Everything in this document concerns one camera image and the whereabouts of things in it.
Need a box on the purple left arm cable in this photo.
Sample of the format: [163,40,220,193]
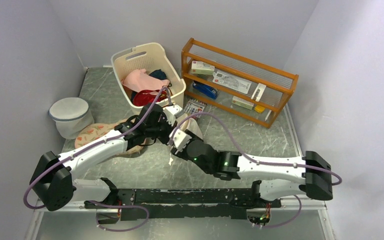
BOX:
[23,85,173,233]

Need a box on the cream plastic laundry basket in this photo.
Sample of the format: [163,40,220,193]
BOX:
[111,42,186,114]

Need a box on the pink cloth in basket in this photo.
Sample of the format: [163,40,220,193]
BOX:
[120,68,170,96]

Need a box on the red garment in basket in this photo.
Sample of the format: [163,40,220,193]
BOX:
[131,90,158,107]

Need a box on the white mesh laundry bag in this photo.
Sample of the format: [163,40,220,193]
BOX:
[167,117,204,167]

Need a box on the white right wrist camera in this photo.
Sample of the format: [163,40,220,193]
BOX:
[168,129,192,155]

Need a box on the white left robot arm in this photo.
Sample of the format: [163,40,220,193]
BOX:
[25,104,183,211]

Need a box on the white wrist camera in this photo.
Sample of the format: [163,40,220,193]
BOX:
[163,104,185,126]
[168,129,192,155]

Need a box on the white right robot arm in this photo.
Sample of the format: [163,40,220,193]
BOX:
[172,136,333,207]

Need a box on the green white box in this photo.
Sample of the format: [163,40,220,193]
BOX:
[231,96,254,110]
[190,60,215,75]

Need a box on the dark blue garment in basket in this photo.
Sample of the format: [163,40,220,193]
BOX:
[149,69,168,81]

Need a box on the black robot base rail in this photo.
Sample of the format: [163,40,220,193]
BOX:
[84,181,281,223]

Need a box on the yellow small block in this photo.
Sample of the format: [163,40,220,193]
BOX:
[253,105,266,114]

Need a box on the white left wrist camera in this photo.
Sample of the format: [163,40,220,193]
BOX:
[163,104,185,126]

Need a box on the white pen on shelf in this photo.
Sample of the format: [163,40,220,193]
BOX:
[264,110,272,122]

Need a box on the clear blister pack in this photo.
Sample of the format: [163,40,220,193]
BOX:
[212,69,252,94]

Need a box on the green white box lower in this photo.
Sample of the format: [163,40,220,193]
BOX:
[231,96,254,110]

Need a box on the pack of coloured markers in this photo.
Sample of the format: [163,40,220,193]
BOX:
[183,99,207,115]

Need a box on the blue stapler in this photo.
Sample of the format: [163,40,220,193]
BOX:
[192,81,218,100]

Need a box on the green white box upper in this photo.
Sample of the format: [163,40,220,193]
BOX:
[190,60,215,75]

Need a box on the orange wooden shelf rack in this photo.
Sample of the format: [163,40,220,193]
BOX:
[181,38,299,128]

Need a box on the floral pink bra bag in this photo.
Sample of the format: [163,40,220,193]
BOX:
[74,118,146,158]

